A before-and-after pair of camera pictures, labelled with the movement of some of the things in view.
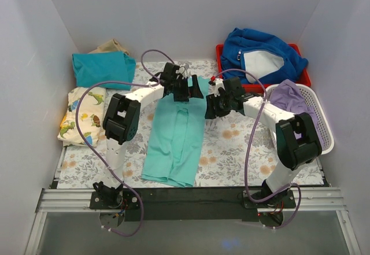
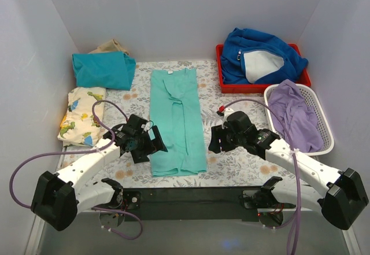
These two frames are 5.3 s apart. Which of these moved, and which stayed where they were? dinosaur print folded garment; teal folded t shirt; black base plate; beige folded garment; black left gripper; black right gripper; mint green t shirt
Moved: black right gripper; black left gripper; mint green t shirt
Stayed: dinosaur print folded garment; teal folded t shirt; black base plate; beige folded garment
